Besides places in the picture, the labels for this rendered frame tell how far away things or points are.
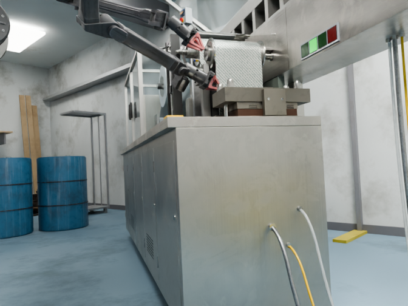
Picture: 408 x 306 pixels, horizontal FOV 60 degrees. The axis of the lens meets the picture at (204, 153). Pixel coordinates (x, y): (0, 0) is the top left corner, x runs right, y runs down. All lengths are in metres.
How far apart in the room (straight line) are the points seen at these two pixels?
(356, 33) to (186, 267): 1.02
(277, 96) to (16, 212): 3.64
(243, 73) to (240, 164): 0.52
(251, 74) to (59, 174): 3.32
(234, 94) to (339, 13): 0.48
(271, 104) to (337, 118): 2.31
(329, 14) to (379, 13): 0.26
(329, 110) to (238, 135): 2.50
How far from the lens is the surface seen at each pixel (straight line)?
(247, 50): 1.77
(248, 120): 1.41
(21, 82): 8.86
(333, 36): 1.48
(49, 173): 4.67
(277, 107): 1.52
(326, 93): 3.85
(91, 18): 1.28
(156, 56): 1.47
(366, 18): 1.37
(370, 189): 3.67
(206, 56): 1.74
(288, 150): 1.48
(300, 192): 1.50
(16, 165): 4.58
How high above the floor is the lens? 0.72
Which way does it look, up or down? 2 degrees up
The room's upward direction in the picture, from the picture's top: 3 degrees counter-clockwise
